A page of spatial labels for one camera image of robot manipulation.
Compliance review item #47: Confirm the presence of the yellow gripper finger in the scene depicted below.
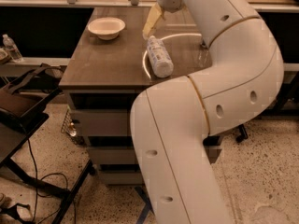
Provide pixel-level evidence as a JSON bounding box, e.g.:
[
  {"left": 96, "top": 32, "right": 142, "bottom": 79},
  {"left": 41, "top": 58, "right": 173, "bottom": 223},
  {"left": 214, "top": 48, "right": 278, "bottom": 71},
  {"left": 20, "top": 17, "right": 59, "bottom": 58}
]
[{"left": 142, "top": 3, "right": 164, "bottom": 40}]

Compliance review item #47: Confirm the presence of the clear plastic water bottle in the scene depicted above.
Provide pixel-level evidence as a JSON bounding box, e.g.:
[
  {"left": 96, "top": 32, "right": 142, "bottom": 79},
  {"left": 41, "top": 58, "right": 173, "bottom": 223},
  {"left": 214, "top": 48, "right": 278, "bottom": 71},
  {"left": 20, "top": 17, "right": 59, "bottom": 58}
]
[{"left": 147, "top": 35, "right": 174, "bottom": 78}]

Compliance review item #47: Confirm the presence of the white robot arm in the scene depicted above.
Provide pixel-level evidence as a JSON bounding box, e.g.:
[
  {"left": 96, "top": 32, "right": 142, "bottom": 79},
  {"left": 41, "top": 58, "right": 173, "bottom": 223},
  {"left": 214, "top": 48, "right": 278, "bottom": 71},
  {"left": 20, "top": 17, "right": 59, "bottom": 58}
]
[{"left": 130, "top": 0, "right": 284, "bottom": 224}]

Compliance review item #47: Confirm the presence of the small background water bottle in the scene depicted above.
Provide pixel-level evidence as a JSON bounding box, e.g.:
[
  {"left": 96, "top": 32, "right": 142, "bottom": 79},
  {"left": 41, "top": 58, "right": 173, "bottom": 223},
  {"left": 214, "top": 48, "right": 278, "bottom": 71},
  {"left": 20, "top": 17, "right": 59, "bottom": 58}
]
[{"left": 3, "top": 35, "right": 23, "bottom": 63}]

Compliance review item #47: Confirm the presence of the white paper bowl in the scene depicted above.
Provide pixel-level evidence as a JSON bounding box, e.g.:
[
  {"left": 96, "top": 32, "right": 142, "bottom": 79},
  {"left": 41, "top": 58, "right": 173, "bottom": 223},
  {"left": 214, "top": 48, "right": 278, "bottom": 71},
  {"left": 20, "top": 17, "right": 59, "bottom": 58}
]
[{"left": 88, "top": 17, "right": 125, "bottom": 40}]

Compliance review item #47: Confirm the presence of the grey drawer cabinet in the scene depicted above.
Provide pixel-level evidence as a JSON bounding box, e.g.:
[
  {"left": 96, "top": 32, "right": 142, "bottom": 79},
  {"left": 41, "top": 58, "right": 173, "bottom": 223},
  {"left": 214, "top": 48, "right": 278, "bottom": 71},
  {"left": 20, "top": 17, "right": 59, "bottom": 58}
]
[{"left": 58, "top": 7, "right": 225, "bottom": 187}]

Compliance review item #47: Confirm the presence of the top grey drawer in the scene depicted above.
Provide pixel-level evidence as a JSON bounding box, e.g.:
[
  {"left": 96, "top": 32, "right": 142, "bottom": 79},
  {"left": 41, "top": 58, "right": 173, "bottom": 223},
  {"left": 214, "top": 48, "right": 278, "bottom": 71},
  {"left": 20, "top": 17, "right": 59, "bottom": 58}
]
[{"left": 70, "top": 109, "right": 130, "bottom": 136}]

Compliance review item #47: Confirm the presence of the black caster leg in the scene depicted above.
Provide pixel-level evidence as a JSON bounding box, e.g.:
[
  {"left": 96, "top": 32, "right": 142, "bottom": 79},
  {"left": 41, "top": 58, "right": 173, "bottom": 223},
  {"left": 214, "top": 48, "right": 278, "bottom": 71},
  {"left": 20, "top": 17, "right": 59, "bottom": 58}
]
[{"left": 236, "top": 124, "right": 248, "bottom": 143}]

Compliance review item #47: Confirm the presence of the black cart with bag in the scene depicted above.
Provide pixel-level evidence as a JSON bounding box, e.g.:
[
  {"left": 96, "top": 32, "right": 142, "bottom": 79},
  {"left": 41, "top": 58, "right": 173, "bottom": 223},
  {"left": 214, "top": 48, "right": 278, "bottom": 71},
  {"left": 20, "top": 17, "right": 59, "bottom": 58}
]
[{"left": 0, "top": 63, "right": 94, "bottom": 224}]

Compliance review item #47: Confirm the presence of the blue tape cross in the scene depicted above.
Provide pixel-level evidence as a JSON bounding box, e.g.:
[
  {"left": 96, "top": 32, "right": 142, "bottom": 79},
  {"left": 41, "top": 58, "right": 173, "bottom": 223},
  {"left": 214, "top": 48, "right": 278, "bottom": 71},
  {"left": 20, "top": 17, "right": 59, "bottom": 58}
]
[{"left": 135, "top": 187, "right": 152, "bottom": 224}]

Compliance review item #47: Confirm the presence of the wire mesh basket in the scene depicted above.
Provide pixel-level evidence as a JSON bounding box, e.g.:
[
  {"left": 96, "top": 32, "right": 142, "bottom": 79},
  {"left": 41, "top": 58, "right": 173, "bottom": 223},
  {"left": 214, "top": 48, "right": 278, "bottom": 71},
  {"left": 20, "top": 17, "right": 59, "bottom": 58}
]
[{"left": 61, "top": 110, "right": 85, "bottom": 146}]

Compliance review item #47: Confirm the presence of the black floor cable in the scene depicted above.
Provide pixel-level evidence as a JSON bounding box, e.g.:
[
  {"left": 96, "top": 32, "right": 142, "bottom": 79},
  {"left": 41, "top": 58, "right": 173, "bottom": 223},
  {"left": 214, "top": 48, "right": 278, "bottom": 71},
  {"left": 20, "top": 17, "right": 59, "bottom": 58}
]
[{"left": 18, "top": 124, "right": 78, "bottom": 224}]

